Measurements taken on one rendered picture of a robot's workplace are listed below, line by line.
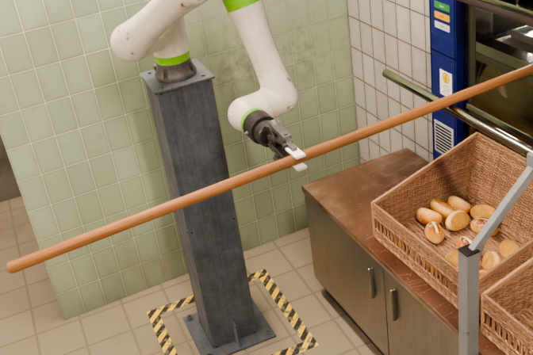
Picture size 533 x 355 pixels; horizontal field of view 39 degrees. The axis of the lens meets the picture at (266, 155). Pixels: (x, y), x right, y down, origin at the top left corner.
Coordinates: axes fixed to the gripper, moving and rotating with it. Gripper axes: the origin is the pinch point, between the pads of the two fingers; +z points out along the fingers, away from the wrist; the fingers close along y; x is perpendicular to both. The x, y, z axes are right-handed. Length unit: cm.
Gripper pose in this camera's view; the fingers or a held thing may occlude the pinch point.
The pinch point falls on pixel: (296, 158)
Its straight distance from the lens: 206.1
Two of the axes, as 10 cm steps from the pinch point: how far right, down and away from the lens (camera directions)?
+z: 4.3, 3.9, -8.1
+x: -8.9, 3.1, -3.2
